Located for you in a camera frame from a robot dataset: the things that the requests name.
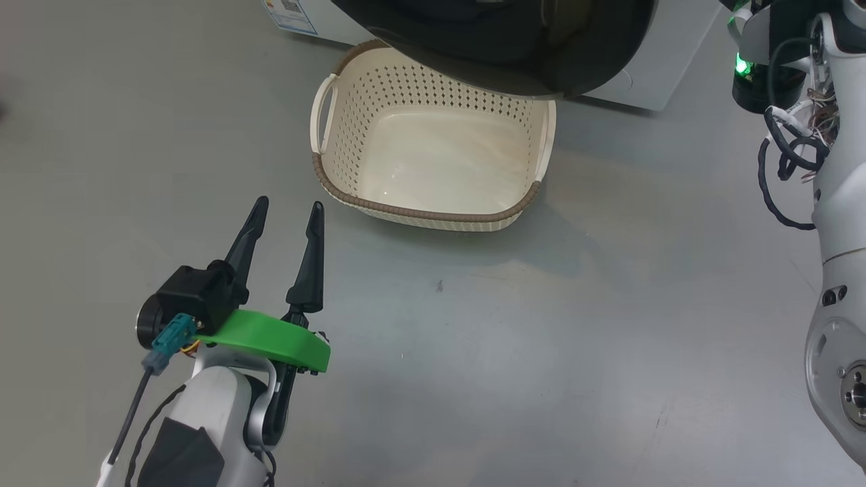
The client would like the cream perforated laundry basket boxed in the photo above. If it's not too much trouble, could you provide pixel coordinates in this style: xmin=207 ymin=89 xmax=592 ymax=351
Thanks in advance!
xmin=310 ymin=39 xmax=557 ymax=233

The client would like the round glass washing machine door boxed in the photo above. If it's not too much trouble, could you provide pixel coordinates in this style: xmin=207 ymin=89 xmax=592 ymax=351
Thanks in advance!
xmin=329 ymin=0 xmax=660 ymax=101

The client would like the twisted black right arm cable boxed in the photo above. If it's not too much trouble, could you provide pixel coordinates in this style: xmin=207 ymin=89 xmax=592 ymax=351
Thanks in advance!
xmin=756 ymin=107 xmax=831 ymax=232

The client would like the teal left cable connector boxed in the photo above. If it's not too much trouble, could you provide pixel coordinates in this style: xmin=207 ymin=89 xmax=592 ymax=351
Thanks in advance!
xmin=150 ymin=312 xmax=198 ymax=377

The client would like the twisted black left arm cable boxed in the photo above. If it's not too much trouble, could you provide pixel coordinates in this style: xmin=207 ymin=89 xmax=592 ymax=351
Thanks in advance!
xmin=124 ymin=384 xmax=187 ymax=487

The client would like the blue energy label sticker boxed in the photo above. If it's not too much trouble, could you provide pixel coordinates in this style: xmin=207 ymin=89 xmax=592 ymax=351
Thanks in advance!
xmin=263 ymin=0 xmax=319 ymax=37

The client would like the black left camera cable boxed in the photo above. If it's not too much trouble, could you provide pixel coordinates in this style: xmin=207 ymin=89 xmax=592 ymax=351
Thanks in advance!
xmin=95 ymin=365 xmax=160 ymax=487

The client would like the white washing machine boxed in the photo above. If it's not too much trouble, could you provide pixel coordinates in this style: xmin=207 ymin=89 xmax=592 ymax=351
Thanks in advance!
xmin=260 ymin=0 xmax=723 ymax=112

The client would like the black right camera cable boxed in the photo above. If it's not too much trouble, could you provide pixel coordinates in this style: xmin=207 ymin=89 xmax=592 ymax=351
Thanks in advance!
xmin=767 ymin=36 xmax=816 ymax=109

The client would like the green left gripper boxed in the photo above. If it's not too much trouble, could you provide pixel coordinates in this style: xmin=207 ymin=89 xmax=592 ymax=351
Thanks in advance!
xmin=195 ymin=195 xmax=332 ymax=377

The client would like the twisted black arm cable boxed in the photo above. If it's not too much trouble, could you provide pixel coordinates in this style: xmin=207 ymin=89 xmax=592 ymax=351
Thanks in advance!
xmin=756 ymin=107 xmax=831 ymax=232
xmin=124 ymin=384 xmax=187 ymax=487

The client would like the black camera cable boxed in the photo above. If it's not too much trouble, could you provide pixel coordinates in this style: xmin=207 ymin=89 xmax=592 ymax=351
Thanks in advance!
xmin=767 ymin=36 xmax=816 ymax=109
xmin=95 ymin=365 xmax=160 ymax=487

